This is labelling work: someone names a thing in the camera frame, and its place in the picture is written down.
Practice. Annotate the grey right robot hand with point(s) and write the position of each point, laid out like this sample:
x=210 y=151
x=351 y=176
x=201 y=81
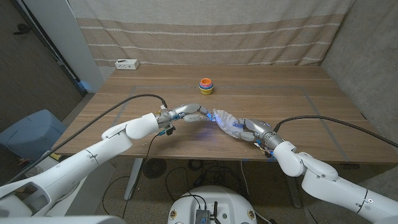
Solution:
x=261 y=129

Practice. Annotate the white upright panel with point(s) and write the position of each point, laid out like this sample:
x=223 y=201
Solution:
x=62 y=37

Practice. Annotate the grey table leg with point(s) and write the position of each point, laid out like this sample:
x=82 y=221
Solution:
x=292 y=186

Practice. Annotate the white power strip box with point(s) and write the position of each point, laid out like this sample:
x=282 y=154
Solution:
x=127 y=64

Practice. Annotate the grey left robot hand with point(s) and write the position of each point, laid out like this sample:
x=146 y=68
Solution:
x=186 y=110

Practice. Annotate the blue plastic bin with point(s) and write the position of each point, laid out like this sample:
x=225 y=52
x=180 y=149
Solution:
x=31 y=133

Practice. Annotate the white robot torso base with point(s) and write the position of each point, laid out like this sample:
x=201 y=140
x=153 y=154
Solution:
x=227 y=202

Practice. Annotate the black round floor fan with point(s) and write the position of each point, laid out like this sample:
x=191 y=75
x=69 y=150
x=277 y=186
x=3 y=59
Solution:
x=154 y=168

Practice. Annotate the white paper coffee filter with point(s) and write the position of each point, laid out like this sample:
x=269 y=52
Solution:
x=225 y=119

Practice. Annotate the beige striped curtain backdrop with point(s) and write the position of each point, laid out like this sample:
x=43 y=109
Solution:
x=211 y=37

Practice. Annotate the black torso antenna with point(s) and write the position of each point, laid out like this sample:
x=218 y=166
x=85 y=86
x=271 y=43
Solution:
x=215 y=208

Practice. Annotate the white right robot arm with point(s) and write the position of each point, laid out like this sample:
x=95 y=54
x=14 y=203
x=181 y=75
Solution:
x=323 y=183

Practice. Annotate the grey torso electronics module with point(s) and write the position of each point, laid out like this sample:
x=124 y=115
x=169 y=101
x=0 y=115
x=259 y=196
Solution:
x=202 y=216

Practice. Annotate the stack of colourful cups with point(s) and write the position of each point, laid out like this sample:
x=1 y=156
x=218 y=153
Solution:
x=206 y=87

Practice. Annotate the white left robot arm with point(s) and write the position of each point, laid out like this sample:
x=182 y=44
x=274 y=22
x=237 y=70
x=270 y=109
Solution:
x=77 y=165

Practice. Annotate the dark brown door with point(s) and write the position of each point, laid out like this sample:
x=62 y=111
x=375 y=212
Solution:
x=28 y=71

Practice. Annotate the white table leg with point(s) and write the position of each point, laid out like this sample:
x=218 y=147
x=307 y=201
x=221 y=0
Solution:
x=133 y=179

